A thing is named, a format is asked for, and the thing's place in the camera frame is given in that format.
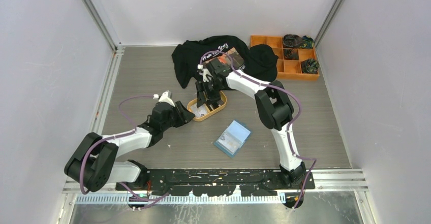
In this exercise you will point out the dark rolled sock top left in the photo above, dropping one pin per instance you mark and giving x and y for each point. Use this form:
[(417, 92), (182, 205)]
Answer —
[(292, 41)]

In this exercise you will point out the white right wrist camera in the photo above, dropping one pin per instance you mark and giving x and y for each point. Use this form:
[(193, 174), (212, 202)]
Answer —
[(205, 73)]

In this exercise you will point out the black printed t-shirt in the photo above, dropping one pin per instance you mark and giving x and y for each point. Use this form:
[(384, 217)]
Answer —
[(258, 61)]

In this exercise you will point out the blue leather card holder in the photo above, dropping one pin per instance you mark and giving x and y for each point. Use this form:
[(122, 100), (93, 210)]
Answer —
[(232, 138)]

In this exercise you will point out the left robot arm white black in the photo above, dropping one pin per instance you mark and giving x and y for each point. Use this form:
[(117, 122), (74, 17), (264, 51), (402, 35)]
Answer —
[(94, 162)]

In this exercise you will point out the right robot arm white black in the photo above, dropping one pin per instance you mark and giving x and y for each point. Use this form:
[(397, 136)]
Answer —
[(274, 109)]

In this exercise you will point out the dark sock middle compartment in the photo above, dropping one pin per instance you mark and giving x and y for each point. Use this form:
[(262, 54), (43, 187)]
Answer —
[(290, 54)]

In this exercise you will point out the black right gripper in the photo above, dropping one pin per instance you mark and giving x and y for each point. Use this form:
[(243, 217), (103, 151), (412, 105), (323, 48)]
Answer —
[(201, 87)]

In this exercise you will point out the orange wooden compartment tray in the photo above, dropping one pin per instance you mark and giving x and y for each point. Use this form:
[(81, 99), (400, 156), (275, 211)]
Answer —
[(287, 69)]

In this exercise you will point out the yellow oval tray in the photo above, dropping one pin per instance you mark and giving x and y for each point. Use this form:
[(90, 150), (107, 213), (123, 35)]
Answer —
[(221, 105)]

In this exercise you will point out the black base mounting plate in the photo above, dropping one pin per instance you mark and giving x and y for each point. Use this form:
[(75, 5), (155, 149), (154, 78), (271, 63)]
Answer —
[(216, 182)]

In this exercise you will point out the green patterned sock lower right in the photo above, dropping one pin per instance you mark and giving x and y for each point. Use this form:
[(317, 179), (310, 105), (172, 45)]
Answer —
[(310, 66)]

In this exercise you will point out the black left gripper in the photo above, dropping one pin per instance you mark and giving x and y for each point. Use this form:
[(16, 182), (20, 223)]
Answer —
[(184, 116)]

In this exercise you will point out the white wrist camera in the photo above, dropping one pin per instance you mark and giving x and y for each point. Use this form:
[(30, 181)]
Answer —
[(166, 97), (205, 73)]

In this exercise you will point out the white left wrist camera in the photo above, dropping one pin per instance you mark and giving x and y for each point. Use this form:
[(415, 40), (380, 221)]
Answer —
[(166, 97)]

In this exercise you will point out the green rolled sock top right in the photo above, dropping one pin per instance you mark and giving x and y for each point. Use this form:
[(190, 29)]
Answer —
[(307, 42)]

